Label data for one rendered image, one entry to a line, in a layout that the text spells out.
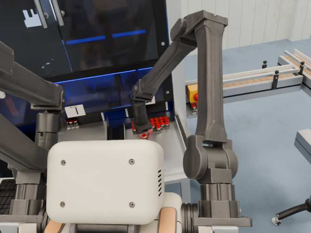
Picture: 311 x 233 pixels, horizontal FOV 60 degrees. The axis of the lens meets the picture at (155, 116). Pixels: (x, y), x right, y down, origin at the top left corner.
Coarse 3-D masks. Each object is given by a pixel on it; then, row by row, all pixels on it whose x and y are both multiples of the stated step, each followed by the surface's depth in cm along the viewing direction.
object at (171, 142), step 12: (132, 132) 132; (156, 132) 130; (168, 132) 130; (180, 132) 123; (168, 144) 123; (180, 144) 122; (168, 156) 116; (180, 156) 115; (168, 168) 106; (180, 168) 107
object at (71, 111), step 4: (68, 108) 127; (72, 108) 127; (80, 108) 128; (68, 112) 128; (72, 112) 128; (76, 112) 129; (80, 112) 129; (84, 112) 129; (68, 116) 129; (72, 116) 130
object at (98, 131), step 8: (80, 128) 140; (88, 128) 139; (96, 128) 138; (104, 128) 138; (64, 136) 136; (72, 136) 135; (80, 136) 134; (88, 136) 134; (96, 136) 133; (104, 136) 132
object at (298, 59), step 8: (280, 56) 171; (288, 56) 171; (296, 56) 170; (304, 56) 161; (280, 64) 172; (288, 64) 163; (296, 64) 161; (304, 64) 152; (304, 72) 152; (304, 80) 151; (304, 88) 152
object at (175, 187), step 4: (168, 184) 167; (172, 184) 167; (176, 184) 168; (164, 188) 168; (168, 188) 169; (172, 188) 169; (176, 188) 170; (176, 192) 172; (180, 192) 173; (180, 196) 175
